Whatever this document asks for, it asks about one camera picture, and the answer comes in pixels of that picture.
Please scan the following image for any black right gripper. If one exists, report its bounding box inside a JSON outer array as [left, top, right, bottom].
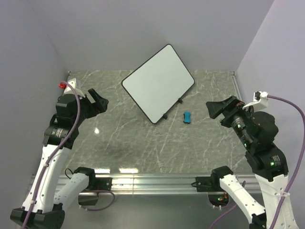
[[204, 94, 254, 147]]

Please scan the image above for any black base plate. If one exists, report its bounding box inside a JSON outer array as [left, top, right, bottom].
[[192, 176, 222, 192], [82, 177, 112, 192]]

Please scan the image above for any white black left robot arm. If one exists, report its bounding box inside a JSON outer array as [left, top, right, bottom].
[[10, 89, 109, 229]]

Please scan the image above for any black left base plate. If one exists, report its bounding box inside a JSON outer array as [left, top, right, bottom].
[[82, 177, 112, 192]]

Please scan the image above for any blue whiteboard eraser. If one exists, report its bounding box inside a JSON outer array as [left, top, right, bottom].
[[183, 112, 191, 124]]

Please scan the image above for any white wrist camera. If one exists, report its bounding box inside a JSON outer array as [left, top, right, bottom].
[[58, 78, 85, 98], [243, 91, 269, 112]]

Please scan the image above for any white board black frame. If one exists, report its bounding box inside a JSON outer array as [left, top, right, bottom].
[[121, 44, 195, 124]]

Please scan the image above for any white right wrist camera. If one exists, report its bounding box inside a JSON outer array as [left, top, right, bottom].
[[243, 91, 269, 112]]

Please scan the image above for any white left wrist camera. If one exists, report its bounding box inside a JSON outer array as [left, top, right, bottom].
[[58, 78, 85, 98]]

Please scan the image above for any aluminium mounting rail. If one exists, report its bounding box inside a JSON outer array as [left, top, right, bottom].
[[55, 174, 261, 195]]

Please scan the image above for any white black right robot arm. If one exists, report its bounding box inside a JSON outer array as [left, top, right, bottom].
[[206, 92, 298, 229]]

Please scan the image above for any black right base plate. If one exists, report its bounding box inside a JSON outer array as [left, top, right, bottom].
[[192, 176, 222, 192]]

